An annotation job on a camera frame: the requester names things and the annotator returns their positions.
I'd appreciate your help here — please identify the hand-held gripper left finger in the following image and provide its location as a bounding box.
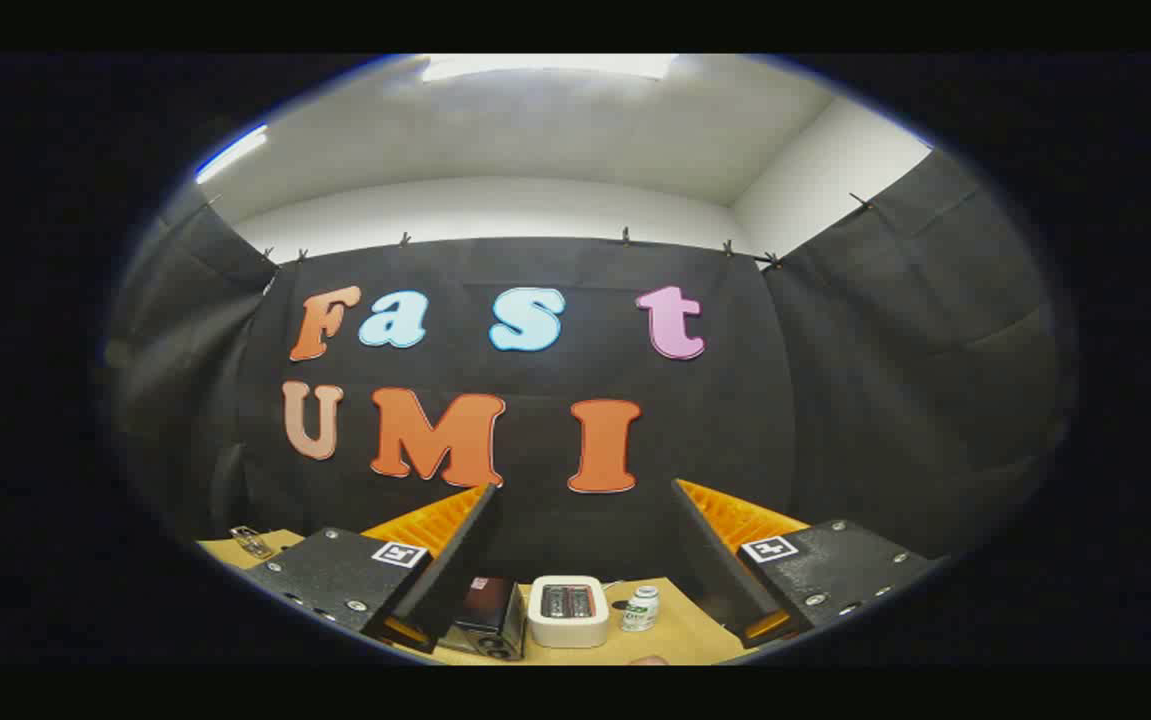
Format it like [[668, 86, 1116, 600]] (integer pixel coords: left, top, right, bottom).
[[235, 483, 504, 656]]

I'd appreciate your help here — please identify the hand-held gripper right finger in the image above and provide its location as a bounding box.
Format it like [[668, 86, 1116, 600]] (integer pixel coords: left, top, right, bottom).
[[672, 478, 946, 649]]

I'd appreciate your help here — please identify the black toaster oven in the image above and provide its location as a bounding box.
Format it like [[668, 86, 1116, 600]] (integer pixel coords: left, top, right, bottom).
[[440, 575, 528, 661]]

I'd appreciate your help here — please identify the white bread toaster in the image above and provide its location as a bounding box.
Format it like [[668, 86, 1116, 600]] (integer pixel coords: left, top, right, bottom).
[[527, 575, 611, 649]]

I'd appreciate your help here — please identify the small white green-label bottle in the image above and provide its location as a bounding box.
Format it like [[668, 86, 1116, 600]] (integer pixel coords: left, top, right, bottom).
[[621, 586, 660, 633]]

